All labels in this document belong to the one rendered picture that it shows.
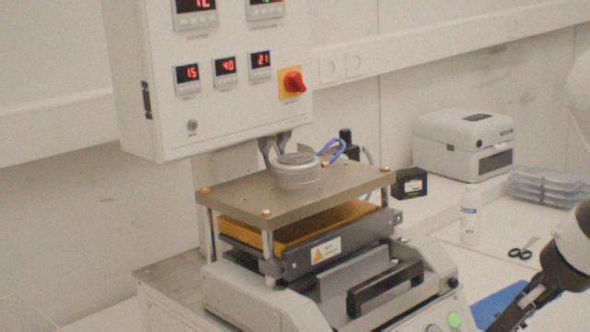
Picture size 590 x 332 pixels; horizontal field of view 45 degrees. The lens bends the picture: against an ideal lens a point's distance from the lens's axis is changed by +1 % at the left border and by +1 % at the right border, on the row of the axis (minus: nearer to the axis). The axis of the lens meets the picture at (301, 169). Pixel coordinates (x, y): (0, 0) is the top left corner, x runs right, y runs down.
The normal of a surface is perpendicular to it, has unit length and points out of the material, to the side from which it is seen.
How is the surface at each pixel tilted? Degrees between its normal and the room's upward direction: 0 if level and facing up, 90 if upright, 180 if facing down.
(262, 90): 90
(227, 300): 90
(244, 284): 0
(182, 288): 0
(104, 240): 90
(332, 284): 90
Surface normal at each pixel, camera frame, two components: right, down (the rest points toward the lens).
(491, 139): 0.61, 0.16
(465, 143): -0.79, 0.19
